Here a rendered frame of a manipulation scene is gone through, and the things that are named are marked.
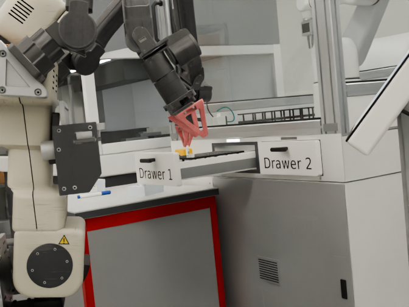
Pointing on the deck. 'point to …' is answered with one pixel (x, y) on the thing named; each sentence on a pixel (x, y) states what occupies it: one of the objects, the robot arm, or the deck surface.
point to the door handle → (155, 19)
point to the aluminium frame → (324, 19)
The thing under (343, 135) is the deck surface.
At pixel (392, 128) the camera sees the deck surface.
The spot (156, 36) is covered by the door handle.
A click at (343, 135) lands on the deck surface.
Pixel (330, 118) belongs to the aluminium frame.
